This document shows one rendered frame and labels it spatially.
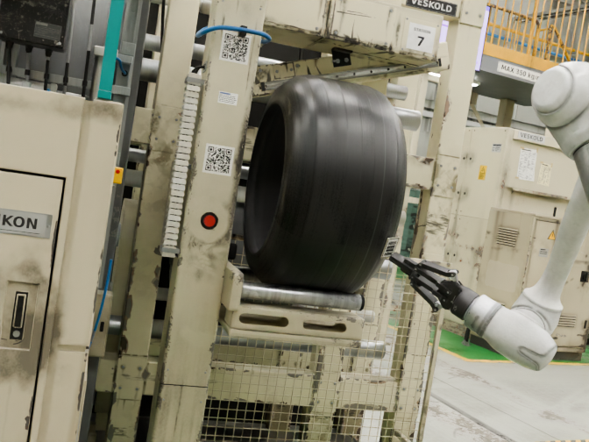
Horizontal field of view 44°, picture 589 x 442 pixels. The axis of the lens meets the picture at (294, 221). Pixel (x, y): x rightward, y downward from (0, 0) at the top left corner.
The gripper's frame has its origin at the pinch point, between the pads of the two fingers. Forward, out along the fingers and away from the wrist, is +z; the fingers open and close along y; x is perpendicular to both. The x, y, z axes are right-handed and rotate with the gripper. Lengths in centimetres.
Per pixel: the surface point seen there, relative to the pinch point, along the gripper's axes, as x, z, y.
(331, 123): -6.1, 28.9, -26.5
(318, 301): -10.9, 13.4, 17.4
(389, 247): -0.9, 4.7, -2.1
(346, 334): -8.6, 3.5, 22.9
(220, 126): -16, 54, -14
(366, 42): 44, 54, -31
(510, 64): 741, 220, 149
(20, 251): -98, 21, -29
